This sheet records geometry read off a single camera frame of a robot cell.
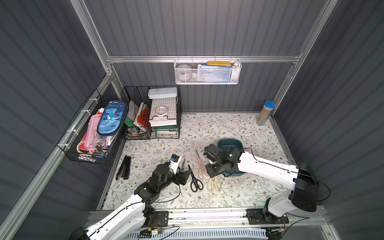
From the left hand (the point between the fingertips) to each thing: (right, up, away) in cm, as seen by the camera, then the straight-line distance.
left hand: (183, 167), depth 79 cm
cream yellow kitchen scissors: (+17, -11, +5) cm, 21 cm away
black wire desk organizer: (-39, +44, +35) cm, 69 cm away
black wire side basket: (-45, +16, -16) cm, 51 cm away
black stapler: (-35, -4, +8) cm, 36 cm away
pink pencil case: (-41, +18, -11) cm, 46 cm away
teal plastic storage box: (+31, +12, +19) cm, 38 cm away
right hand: (+15, -1, 0) cm, 16 cm away
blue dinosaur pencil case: (-33, +26, -9) cm, 43 cm away
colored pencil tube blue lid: (+55, +32, +23) cm, 68 cm away
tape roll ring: (-15, +32, +15) cm, 38 cm away
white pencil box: (-20, +46, +23) cm, 55 cm away
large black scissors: (+7, -11, +6) cm, 14 cm away
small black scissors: (-1, -2, +13) cm, 13 cm away
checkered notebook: (-10, +38, +20) cm, 44 cm away
